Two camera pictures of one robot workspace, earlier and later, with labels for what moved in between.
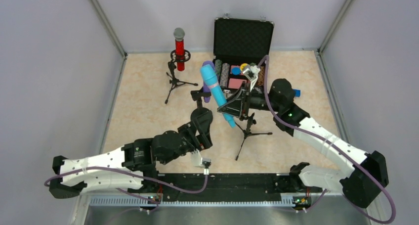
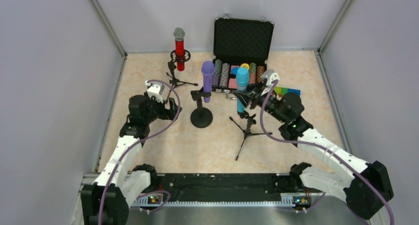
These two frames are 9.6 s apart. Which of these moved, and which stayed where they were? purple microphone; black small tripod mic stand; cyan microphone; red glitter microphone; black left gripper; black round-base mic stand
Moved: black left gripper; cyan microphone
Stayed: black small tripod mic stand; red glitter microphone; black round-base mic stand; purple microphone
